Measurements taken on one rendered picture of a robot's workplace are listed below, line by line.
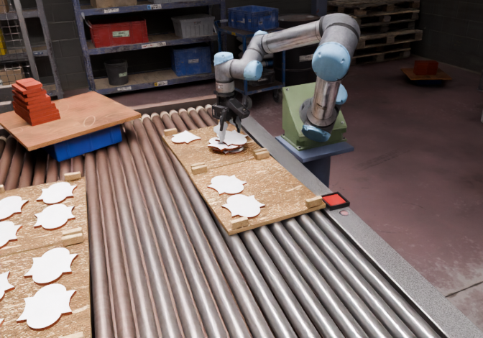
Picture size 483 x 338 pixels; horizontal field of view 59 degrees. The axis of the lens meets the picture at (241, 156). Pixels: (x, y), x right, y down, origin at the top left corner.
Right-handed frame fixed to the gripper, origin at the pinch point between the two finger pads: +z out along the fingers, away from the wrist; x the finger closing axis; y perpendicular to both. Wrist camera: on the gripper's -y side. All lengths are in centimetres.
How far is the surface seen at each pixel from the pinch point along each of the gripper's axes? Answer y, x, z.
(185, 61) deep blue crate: 320, -256, 65
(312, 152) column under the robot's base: -22.8, -27.9, 11.6
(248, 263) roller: -52, 51, 6
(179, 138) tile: 24.5, 8.3, 4.0
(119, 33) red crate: 352, -183, 19
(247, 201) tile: -34.0, 29.7, 4.0
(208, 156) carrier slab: 2.4, 12.2, 4.8
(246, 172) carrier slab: -19.3, 12.9, 4.9
